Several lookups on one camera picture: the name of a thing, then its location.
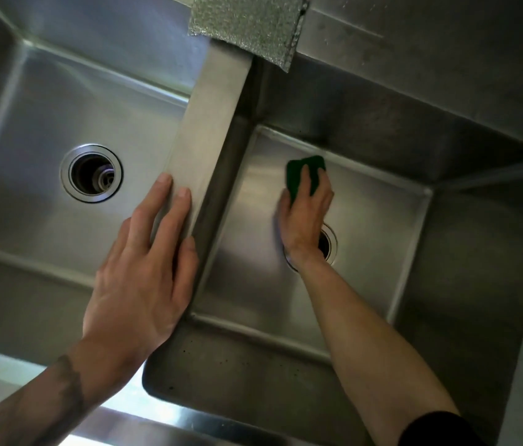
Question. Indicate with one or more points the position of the person's right hand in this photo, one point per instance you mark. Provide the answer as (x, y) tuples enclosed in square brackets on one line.
[(303, 227)]

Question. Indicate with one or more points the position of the person's right forearm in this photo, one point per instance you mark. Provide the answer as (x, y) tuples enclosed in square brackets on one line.
[(373, 357)]

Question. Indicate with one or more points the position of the basin drain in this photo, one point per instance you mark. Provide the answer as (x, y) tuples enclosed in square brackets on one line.
[(91, 173), (329, 243)]

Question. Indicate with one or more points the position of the silver scouring sponge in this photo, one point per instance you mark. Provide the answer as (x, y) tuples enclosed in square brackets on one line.
[(252, 23)]

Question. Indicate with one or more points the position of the black shirt sleeve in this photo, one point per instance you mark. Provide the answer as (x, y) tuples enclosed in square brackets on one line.
[(442, 432)]

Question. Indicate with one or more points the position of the person's left hand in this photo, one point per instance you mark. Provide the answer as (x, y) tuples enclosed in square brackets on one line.
[(141, 297)]

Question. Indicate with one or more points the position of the stainless steel sink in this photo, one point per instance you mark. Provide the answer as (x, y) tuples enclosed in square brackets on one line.
[(34, 218), (368, 255)]

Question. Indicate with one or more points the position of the green scouring cloth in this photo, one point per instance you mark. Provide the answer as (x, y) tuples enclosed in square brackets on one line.
[(296, 174)]

